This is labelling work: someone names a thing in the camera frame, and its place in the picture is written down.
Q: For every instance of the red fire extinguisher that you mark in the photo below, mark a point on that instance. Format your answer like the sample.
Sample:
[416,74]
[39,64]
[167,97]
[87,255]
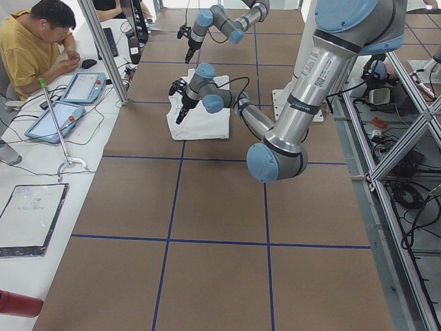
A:
[19,305]

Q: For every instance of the black computer mouse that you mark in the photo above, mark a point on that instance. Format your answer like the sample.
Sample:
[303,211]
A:
[88,63]

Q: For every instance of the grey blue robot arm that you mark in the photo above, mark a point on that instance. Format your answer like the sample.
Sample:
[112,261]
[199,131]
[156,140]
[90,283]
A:
[344,30]
[215,16]

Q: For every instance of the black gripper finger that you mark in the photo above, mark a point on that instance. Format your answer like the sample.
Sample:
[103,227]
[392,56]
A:
[181,115]
[189,56]

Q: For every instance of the white long-sleeve printed shirt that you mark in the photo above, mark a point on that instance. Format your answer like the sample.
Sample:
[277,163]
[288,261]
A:
[199,123]

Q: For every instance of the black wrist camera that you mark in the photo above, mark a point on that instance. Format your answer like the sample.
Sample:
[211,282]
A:
[178,86]
[184,31]

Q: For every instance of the black keyboard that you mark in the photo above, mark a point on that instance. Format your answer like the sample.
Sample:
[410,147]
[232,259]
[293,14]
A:
[110,41]

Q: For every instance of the silver foil tray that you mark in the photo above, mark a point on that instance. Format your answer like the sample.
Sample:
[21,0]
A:
[29,218]

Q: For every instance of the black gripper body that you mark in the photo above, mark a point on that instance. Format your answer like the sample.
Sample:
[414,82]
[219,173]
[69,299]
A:
[186,102]
[191,45]

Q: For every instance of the upper blue teach pendant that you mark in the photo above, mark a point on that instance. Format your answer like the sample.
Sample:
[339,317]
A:
[84,88]

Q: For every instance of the silver reacher grabber stick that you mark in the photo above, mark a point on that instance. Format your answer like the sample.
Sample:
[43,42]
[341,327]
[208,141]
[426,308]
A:
[69,160]

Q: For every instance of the grey aluminium frame post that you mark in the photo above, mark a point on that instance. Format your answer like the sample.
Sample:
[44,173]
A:
[100,40]

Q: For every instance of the man in yellow shirt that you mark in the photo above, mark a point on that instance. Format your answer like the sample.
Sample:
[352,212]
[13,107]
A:
[37,43]

